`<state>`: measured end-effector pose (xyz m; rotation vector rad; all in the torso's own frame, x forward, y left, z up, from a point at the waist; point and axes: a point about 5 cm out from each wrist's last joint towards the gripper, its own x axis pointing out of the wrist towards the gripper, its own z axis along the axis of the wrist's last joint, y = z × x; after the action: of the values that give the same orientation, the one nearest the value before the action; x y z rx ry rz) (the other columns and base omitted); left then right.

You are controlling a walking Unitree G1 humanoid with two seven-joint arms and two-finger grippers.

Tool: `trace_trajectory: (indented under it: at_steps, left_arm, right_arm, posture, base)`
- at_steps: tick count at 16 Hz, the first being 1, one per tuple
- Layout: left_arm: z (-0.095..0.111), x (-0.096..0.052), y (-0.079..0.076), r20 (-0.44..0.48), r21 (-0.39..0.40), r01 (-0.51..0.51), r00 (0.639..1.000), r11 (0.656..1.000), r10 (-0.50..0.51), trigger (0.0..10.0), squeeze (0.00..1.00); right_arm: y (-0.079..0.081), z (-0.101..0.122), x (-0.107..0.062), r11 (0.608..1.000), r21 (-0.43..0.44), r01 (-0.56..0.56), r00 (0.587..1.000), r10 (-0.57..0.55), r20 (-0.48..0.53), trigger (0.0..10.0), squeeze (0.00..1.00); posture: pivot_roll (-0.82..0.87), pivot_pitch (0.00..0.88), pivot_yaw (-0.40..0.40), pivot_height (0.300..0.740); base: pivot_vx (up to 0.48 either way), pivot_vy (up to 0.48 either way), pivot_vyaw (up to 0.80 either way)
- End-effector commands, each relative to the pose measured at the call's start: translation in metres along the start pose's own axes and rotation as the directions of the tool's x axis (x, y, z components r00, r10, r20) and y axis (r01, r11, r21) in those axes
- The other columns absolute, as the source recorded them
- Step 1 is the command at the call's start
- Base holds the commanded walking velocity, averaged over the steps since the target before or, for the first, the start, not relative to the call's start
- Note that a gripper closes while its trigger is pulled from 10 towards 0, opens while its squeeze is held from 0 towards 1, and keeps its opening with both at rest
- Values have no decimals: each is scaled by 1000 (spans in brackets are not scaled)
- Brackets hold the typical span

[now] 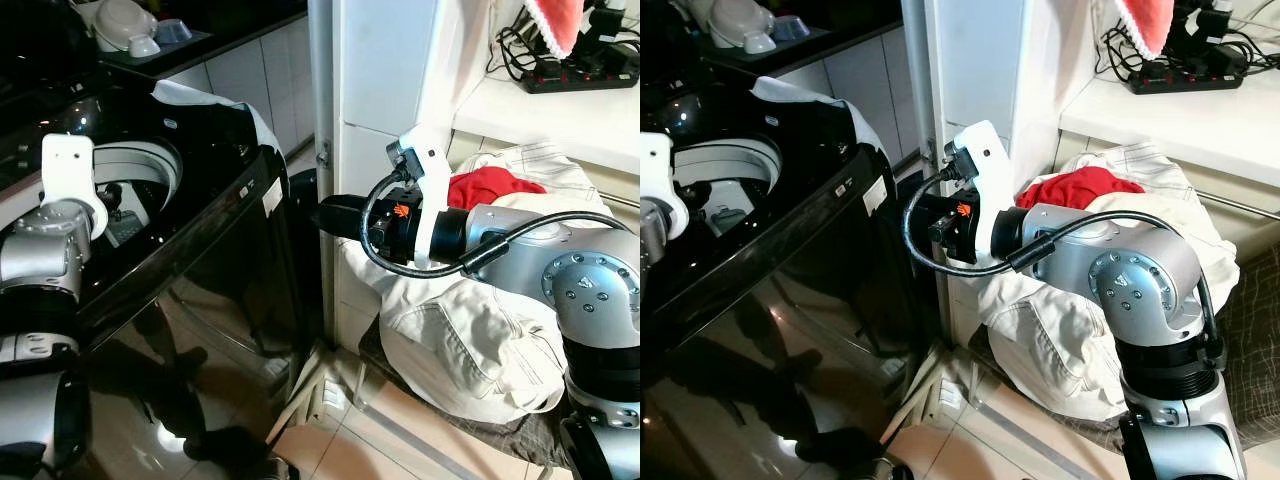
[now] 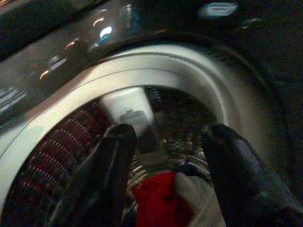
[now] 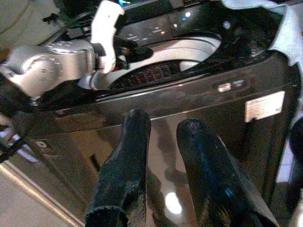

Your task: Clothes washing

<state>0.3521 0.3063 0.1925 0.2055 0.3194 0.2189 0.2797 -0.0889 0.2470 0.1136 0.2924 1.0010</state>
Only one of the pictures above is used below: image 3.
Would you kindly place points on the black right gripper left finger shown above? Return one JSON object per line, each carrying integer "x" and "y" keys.
{"x": 123, "y": 165}

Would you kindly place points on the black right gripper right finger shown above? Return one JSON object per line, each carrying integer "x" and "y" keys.
{"x": 210, "y": 170}

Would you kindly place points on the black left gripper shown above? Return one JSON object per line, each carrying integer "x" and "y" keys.
{"x": 121, "y": 50}

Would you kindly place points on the black top-load washing machine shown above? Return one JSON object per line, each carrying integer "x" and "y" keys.
{"x": 165, "y": 113}

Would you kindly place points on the perforated steel washer drum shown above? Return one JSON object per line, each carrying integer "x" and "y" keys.
{"x": 165, "y": 61}

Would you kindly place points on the white washer label sticker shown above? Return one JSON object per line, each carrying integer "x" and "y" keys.
{"x": 265, "y": 106}

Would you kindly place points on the silver washer button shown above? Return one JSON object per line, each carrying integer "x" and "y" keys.
{"x": 224, "y": 86}

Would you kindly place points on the light grey-blue cloth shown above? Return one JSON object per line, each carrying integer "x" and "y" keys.
{"x": 287, "y": 26}

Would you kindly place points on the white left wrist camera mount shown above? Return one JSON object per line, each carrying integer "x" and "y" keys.
{"x": 106, "y": 33}

